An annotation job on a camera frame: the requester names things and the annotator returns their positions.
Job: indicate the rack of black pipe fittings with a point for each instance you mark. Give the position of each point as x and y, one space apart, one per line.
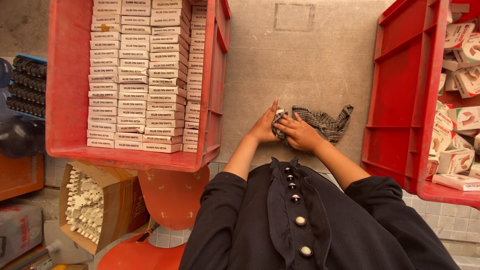
28 86

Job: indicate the person's left hand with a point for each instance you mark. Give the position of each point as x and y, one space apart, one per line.
262 129

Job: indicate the person's right hand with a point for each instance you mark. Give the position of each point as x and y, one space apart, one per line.
303 137

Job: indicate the orange plastic chair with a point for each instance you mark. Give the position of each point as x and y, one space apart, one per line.
172 195

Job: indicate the brown cardboard carton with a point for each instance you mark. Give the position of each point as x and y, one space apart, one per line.
120 202

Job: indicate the pile of white pipe fittings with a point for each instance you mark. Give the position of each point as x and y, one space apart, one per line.
84 206

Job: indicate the white dustpan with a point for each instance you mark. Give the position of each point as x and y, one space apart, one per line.
69 243

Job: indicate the rows of white boxes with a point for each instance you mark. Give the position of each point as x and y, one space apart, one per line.
135 75

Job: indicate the person's left fingers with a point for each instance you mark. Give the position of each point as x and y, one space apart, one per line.
271 110

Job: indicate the person's dark buttoned shirt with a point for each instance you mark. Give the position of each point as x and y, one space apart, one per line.
300 232

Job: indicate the grey checked cloth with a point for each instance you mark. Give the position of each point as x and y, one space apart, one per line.
326 122

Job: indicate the red crate with loose boxes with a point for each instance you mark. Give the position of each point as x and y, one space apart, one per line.
401 112

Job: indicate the heap of white printed boxes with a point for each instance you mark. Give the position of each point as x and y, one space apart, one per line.
457 120

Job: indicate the red crate with stacked boxes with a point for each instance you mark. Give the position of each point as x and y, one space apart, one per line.
69 93

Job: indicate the small white cardboard box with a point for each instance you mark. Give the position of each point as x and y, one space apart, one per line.
279 111

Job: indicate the white printed sack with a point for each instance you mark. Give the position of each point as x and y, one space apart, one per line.
18 232

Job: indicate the orange wooden shelf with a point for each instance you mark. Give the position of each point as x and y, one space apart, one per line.
20 176

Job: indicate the black round bag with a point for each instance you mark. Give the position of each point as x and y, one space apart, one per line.
20 138

